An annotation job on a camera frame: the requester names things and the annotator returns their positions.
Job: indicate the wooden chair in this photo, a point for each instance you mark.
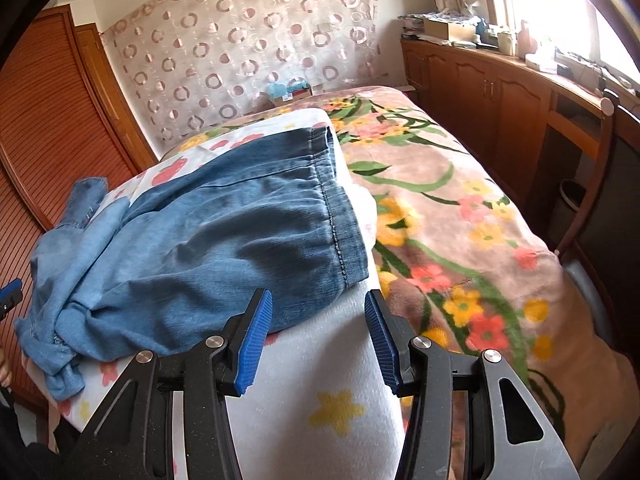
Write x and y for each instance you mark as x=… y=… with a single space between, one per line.
x=607 y=210

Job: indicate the open cardboard box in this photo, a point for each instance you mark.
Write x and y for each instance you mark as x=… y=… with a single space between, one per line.
x=450 y=30

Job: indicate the stack of papers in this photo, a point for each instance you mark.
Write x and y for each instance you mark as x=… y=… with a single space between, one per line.
x=414 y=25

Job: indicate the small cardboard box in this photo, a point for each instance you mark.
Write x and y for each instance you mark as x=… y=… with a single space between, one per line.
x=297 y=96

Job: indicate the blue plastic bag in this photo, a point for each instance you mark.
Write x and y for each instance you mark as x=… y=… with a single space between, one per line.
x=282 y=89

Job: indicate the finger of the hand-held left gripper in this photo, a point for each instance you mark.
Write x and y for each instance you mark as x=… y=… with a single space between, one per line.
x=10 y=291

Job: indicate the pink floral blanket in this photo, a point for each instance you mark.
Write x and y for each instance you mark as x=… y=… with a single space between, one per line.
x=450 y=220

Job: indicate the white jar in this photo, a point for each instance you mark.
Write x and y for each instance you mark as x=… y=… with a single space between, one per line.
x=506 y=42

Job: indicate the wooden framed window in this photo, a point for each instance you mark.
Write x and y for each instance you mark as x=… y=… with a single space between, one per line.
x=560 y=5

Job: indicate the white tissue box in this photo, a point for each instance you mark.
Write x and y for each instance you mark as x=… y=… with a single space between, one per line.
x=540 y=62

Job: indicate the circle patterned wall curtain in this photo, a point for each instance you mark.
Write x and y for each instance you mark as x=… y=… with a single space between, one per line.
x=240 y=35

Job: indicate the blue denim pants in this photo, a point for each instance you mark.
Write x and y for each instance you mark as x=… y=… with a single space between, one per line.
x=200 y=240

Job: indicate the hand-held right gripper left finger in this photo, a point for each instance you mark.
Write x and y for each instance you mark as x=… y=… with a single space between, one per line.
x=255 y=345

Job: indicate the long wooden cabinet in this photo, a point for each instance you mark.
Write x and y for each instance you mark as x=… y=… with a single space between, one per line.
x=500 y=105

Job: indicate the white flowered folded quilt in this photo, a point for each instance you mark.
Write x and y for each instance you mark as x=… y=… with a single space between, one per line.
x=320 y=360

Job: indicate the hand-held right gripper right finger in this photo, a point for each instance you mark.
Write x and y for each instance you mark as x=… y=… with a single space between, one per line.
x=382 y=345

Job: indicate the brown wooden wardrobe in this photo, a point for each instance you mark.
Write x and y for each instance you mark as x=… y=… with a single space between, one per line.
x=50 y=135

